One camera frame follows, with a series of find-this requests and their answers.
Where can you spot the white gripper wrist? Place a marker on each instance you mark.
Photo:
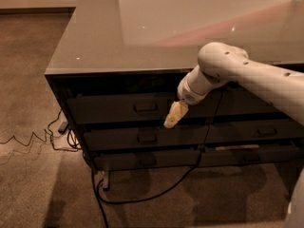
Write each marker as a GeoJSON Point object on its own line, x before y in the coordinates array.
{"type": "Point", "coordinates": [187, 94]}

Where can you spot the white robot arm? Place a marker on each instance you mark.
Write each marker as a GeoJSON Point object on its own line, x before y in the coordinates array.
{"type": "Point", "coordinates": [220, 64]}

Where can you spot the dark cabinet with glossy top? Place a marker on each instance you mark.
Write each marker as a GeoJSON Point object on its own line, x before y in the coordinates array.
{"type": "Point", "coordinates": [116, 47]}

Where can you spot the black power adapter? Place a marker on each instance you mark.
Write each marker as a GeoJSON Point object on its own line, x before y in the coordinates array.
{"type": "Point", "coordinates": [63, 127]}

